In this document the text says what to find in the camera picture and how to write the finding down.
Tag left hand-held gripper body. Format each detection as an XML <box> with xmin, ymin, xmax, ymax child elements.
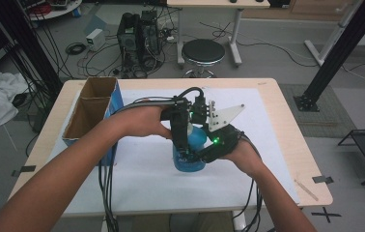
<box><xmin>159</xmin><ymin>96</ymin><xmax>217</xmax><ymax>126</ymax></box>

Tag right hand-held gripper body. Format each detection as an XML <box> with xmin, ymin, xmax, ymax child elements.
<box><xmin>207</xmin><ymin>103</ymin><xmax>246</xmax><ymax>164</ymax></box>

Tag blue plastic bottle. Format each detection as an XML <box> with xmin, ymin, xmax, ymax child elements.
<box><xmin>172</xmin><ymin>123</ymin><xmax>209</xmax><ymax>173</ymax></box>

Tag blue cardboard box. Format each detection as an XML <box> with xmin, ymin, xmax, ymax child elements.
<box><xmin>61</xmin><ymin>75</ymin><xmax>125</xmax><ymax>167</ymax></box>

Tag person's right hand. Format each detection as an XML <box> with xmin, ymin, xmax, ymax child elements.
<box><xmin>223</xmin><ymin>134</ymin><xmax>266</xmax><ymax>179</ymax></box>

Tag person's left hand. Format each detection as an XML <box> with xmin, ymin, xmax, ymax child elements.
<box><xmin>114</xmin><ymin>103</ymin><xmax>174</xmax><ymax>140</ymax></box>

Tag white paper sheet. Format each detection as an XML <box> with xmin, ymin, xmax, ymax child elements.
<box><xmin>62</xmin><ymin>87</ymin><xmax>300</xmax><ymax>217</ymax></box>

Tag light wooden table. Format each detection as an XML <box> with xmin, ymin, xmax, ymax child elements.
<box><xmin>8</xmin><ymin>77</ymin><xmax>334</xmax><ymax>232</ymax></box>

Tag black round stool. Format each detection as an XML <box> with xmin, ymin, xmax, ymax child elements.
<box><xmin>181</xmin><ymin>38</ymin><xmax>227</xmax><ymax>79</ymax></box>

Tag person's legs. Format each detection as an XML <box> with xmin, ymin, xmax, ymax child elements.
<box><xmin>128</xmin><ymin>211</ymin><xmax>237</xmax><ymax>232</ymax></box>

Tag thin wooden stick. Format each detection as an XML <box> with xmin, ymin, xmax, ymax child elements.
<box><xmin>294</xmin><ymin>179</ymin><xmax>320</xmax><ymax>202</ymax></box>

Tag grey tape strip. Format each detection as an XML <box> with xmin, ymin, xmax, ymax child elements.
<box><xmin>311</xmin><ymin>175</ymin><xmax>335</xmax><ymax>185</ymax></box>
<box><xmin>11</xmin><ymin>164</ymin><xmax>38</xmax><ymax>178</ymax></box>

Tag small white box device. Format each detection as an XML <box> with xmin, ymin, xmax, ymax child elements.
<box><xmin>85</xmin><ymin>28</ymin><xmax>107</xmax><ymax>52</ymax></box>

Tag grey floor mat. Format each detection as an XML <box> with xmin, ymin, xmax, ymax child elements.
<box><xmin>279</xmin><ymin>82</ymin><xmax>358</xmax><ymax>138</ymax></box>

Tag wooden desk with white legs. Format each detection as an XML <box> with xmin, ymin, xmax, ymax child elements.
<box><xmin>166</xmin><ymin>0</ymin><xmax>271</xmax><ymax>70</ymax></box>

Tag white metal stand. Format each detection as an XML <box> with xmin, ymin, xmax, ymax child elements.
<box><xmin>303</xmin><ymin>0</ymin><xmax>365</xmax><ymax>67</ymax></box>

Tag round white table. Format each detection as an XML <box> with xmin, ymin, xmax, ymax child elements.
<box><xmin>25</xmin><ymin>0</ymin><xmax>84</xmax><ymax>22</ymax></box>

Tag right gripper cable bundle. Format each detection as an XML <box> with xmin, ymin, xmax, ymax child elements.
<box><xmin>233</xmin><ymin>134</ymin><xmax>266</xmax><ymax>232</ymax></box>

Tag gripper cable bundle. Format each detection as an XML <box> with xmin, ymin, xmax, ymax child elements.
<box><xmin>98</xmin><ymin>86</ymin><xmax>206</xmax><ymax>232</ymax></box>
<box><xmin>233</xmin><ymin>134</ymin><xmax>266</xmax><ymax>232</ymax></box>

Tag open-frame computer case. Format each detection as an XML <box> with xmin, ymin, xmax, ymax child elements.
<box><xmin>139</xmin><ymin>10</ymin><xmax>164</xmax><ymax>73</ymax></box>

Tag left gripper cable bundle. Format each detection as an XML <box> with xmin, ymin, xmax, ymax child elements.
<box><xmin>98</xmin><ymin>86</ymin><xmax>206</xmax><ymax>232</ymax></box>

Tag long black floor cable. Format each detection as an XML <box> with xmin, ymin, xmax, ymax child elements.
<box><xmin>199</xmin><ymin>20</ymin><xmax>321</xmax><ymax>70</ymax></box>

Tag coiled black cable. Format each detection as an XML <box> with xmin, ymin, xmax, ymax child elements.
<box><xmin>65</xmin><ymin>42</ymin><xmax>88</xmax><ymax>56</ymax></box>

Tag black frame post with base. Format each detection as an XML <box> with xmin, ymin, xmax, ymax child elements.
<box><xmin>294</xmin><ymin>0</ymin><xmax>365</xmax><ymax>113</ymax></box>

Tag black frame post with cables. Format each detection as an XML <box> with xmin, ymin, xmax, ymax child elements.
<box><xmin>0</xmin><ymin>0</ymin><xmax>65</xmax><ymax>100</ymax></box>

